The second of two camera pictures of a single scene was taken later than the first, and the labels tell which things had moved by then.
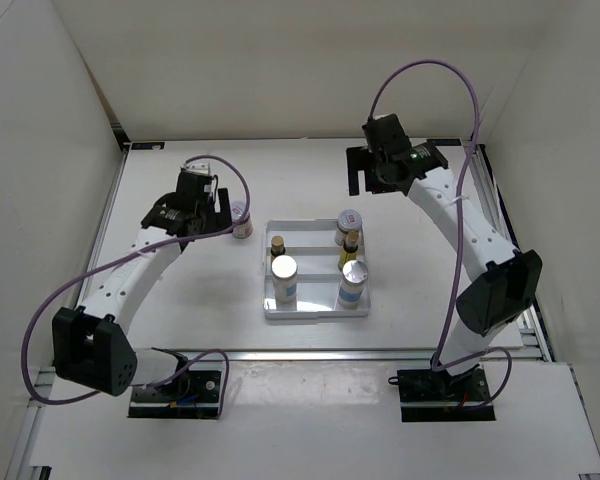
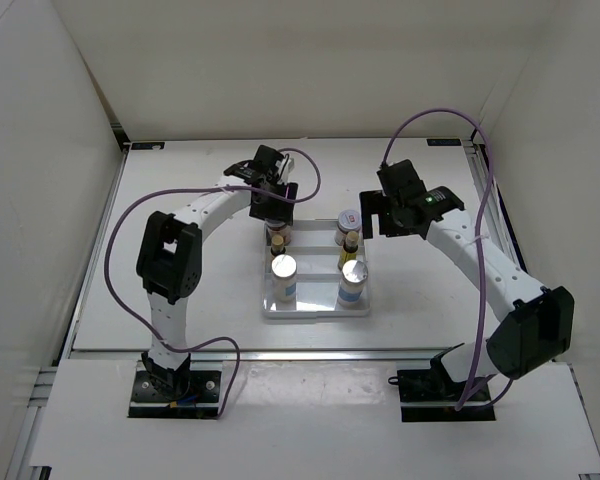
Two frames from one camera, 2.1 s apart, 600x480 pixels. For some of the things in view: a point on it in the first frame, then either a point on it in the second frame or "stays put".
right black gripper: [360, 159] to [374, 203]
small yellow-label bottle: [350, 248] stays put
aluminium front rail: [278, 355] stays put
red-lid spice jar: [243, 227] to [278, 229]
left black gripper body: [209, 220] to [272, 208]
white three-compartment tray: [313, 244] stays put
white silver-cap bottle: [355, 275] stays put
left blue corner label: [148, 146] stays put
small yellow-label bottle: [277, 246] stays put
